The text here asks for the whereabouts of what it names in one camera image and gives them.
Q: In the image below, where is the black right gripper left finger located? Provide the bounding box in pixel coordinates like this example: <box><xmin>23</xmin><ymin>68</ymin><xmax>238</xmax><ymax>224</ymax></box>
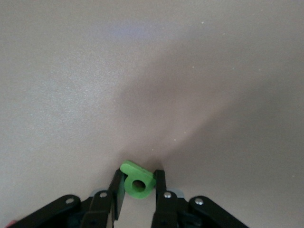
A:
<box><xmin>7</xmin><ymin>169</ymin><xmax>127</xmax><ymax>228</ymax></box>

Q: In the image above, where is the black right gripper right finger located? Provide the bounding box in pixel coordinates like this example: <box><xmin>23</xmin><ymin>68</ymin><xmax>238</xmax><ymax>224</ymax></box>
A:
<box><xmin>152</xmin><ymin>169</ymin><xmax>249</xmax><ymax>228</ymax></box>

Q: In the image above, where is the green foam letter p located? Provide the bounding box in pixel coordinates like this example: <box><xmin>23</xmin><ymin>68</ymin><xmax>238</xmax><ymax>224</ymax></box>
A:
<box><xmin>120</xmin><ymin>160</ymin><xmax>157</xmax><ymax>200</ymax></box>

